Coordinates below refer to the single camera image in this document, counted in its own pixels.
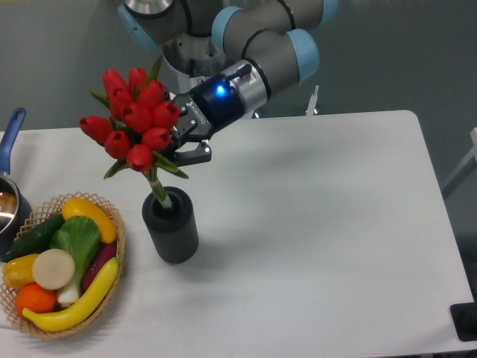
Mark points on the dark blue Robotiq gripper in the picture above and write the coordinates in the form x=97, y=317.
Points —
x=205, y=110

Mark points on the red tulip bouquet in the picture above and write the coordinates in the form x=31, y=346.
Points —
x=138, y=130

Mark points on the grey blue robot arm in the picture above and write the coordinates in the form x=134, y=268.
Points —
x=229, y=57

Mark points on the dark grey ribbed vase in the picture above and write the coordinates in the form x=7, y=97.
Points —
x=173, y=231

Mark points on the purple sweet potato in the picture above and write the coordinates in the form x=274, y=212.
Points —
x=105, y=254

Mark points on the green bok choy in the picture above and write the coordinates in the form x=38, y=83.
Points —
x=79, y=236

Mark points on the woven wicker basket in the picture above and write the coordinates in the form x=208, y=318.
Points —
x=48, y=210

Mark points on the green cucumber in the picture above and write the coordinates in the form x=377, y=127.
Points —
x=34, y=241

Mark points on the beige round slice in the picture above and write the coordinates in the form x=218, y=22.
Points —
x=53, y=269

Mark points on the yellow bell pepper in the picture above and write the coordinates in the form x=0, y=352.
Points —
x=18, y=273

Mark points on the yellow banana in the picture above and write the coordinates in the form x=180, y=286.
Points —
x=83, y=307

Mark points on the orange fruit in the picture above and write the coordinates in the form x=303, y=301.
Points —
x=36, y=299

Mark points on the black device at edge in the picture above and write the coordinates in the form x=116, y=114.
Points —
x=464, y=320

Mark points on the blue handled saucepan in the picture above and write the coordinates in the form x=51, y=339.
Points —
x=15, y=208

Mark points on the white frame at right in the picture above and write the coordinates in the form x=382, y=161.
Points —
x=462, y=170

